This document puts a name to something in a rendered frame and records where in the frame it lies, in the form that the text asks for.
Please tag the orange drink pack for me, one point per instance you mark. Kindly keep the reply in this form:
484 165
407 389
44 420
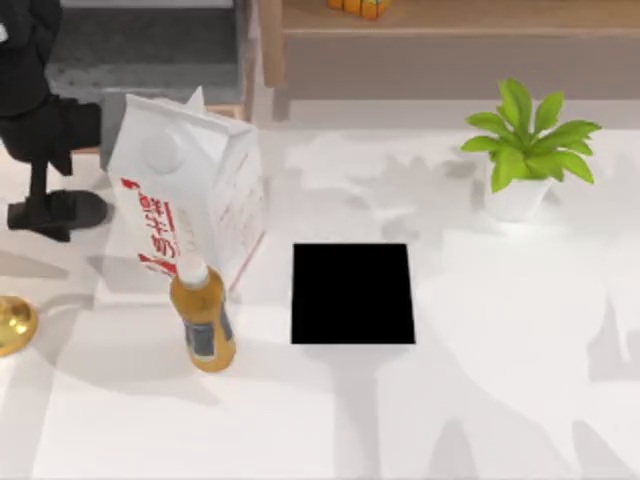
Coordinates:
360 7

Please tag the white and red milk carton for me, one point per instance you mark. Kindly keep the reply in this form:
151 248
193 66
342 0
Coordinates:
200 175

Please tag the green plant in white pot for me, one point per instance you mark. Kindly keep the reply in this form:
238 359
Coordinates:
525 145

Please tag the orange bottle with white cap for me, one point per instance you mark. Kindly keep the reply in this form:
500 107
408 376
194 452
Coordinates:
205 310

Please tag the wooden open shelf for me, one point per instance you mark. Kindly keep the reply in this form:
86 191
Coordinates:
450 60

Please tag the black square mat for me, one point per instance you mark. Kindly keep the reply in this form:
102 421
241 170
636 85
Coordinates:
352 295

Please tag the gold trophy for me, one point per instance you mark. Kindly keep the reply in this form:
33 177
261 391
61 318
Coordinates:
15 325

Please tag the grey cabinet with dark inside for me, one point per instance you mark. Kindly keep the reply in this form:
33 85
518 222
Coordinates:
150 45

